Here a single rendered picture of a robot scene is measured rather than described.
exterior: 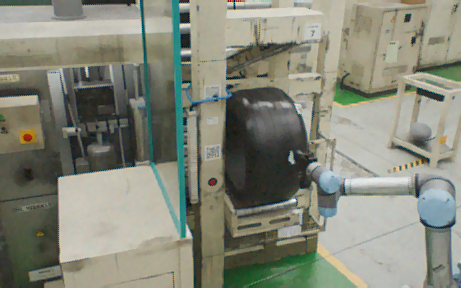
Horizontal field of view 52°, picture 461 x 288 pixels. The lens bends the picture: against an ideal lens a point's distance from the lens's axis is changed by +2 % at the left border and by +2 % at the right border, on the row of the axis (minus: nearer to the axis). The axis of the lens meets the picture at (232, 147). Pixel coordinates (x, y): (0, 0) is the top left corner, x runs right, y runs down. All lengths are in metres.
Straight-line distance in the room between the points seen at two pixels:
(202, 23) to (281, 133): 0.59
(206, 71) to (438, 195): 1.03
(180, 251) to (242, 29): 1.20
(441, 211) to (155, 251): 0.97
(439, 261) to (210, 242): 1.10
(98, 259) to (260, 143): 0.90
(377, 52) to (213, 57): 4.98
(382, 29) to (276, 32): 4.49
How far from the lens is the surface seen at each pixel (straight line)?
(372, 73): 6.90
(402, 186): 1.91
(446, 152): 5.28
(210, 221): 2.37
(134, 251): 1.50
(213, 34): 2.00
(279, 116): 2.12
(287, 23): 2.41
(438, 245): 1.86
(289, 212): 2.41
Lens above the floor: 2.16
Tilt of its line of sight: 25 degrees down
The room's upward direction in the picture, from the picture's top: 1 degrees clockwise
